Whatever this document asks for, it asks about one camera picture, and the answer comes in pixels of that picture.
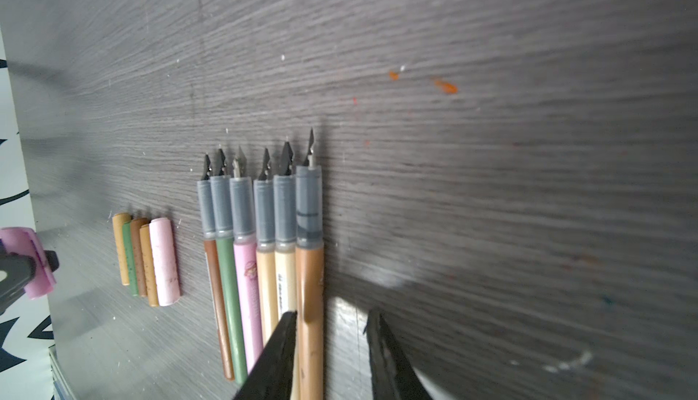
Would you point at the lilac capped tan marker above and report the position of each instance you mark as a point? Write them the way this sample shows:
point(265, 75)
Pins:
point(310, 272)

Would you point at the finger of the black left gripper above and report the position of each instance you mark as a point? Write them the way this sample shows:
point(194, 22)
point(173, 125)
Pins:
point(15, 270)

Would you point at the light tan pen cap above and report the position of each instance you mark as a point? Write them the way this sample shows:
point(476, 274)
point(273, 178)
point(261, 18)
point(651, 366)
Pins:
point(118, 221)

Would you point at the green marker pen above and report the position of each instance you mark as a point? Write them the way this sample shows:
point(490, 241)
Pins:
point(223, 220)

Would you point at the pink pen cap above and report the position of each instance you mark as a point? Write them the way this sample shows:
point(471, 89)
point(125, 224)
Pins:
point(165, 261)

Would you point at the brown capped pink marker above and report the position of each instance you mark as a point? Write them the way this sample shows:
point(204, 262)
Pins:
point(242, 203)

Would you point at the green capped tan marker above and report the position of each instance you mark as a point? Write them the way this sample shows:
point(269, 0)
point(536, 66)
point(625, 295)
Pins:
point(266, 266)

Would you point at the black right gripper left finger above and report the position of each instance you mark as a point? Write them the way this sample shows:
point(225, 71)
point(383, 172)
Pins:
point(273, 374)

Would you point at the dark brown marker pen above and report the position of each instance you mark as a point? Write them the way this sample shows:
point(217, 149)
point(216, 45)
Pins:
point(206, 209)

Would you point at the tan marker pen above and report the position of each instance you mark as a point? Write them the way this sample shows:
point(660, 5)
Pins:
point(285, 223)

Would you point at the green pen cap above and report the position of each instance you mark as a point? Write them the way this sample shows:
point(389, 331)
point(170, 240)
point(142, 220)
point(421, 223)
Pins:
point(129, 256)

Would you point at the lilac pen cap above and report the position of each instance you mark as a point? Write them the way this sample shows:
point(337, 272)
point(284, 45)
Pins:
point(23, 243)

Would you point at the brown pen cap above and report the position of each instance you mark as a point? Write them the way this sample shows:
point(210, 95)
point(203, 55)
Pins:
point(137, 252)

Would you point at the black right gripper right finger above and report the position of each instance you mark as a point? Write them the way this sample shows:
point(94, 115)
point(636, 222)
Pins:
point(392, 375)

